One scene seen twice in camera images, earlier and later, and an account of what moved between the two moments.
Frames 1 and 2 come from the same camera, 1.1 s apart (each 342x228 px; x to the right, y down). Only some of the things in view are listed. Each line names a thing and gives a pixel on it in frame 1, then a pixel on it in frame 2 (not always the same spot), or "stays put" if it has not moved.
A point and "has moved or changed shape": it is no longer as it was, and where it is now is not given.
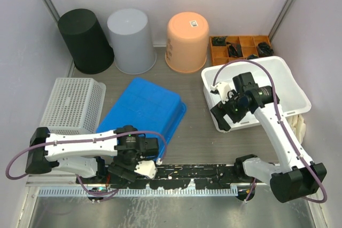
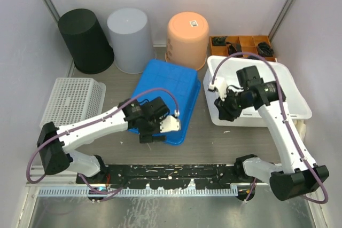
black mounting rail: x=179 y=177 stays put
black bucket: x=91 y=50 stays put
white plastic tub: x=241 y=88 has moved or changed shape
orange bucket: x=187 y=41 stays put
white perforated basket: x=75 y=107 stays put
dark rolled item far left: x=219 y=41 stays put
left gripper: x=118 y=166 to x=146 y=135
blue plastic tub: x=151 y=109 has moved or changed shape
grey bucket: x=133 y=52 stays put
